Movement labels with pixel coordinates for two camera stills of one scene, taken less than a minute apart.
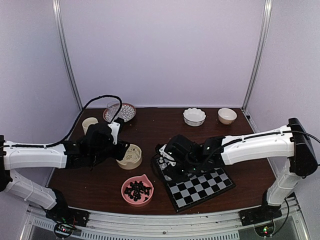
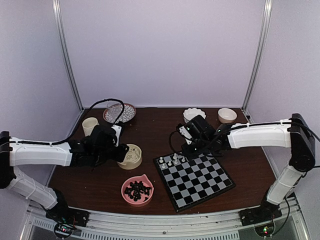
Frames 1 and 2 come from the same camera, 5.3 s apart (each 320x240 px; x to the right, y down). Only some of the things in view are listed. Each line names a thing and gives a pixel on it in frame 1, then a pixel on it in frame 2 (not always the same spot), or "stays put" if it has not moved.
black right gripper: [176, 176] → [189, 154]
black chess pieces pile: [135, 189] stays put
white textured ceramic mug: [87, 122] stays put
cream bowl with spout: [133, 158] stays put
